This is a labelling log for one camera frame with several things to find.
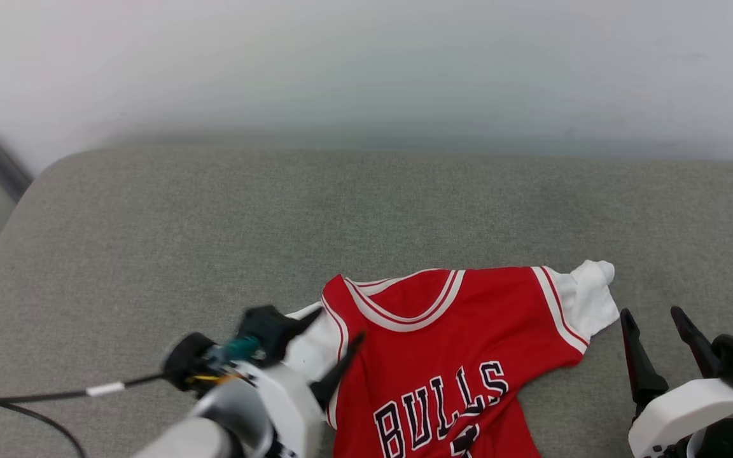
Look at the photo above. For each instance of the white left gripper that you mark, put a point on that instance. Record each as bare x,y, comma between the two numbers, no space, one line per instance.
287,407

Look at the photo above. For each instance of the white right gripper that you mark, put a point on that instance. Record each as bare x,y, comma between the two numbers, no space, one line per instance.
691,407

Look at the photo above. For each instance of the red Bulls basketball jersey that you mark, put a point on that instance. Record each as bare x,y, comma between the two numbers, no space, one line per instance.
462,356

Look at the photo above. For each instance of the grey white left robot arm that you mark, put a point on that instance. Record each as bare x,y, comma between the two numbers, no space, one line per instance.
214,426

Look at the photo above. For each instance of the grey fabric sofa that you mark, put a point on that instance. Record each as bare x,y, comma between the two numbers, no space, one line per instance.
366,210

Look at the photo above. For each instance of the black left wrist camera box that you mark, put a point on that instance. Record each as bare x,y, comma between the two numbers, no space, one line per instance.
268,334

